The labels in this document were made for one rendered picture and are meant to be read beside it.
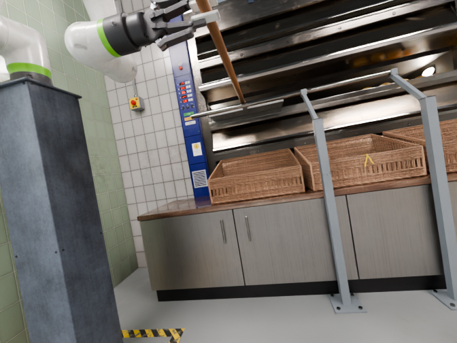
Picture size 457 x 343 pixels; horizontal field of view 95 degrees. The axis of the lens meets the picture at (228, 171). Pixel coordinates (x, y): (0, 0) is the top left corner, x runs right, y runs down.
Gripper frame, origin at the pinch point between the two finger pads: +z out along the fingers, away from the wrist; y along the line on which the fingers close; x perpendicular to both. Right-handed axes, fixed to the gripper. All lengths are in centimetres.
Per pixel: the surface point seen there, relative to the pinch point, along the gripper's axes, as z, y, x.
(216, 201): -23, 60, -68
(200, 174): -44, 43, -115
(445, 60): 149, -11, -128
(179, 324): -49, 120, -48
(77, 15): -123, -102, -101
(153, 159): -87, 24, -119
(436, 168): 85, 56, -56
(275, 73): 26, -20, -103
